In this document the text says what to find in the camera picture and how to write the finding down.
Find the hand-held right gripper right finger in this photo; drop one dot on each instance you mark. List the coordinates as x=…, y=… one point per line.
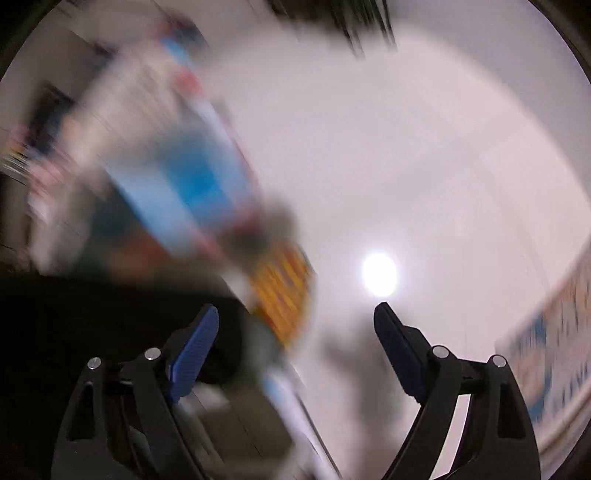
x=397, y=350

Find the person's right leg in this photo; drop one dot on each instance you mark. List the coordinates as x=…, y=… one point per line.
x=69, y=323

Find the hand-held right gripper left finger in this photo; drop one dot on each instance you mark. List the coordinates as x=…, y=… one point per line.
x=194, y=350

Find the blue white printed sheet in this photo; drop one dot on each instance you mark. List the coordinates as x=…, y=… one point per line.
x=545, y=360

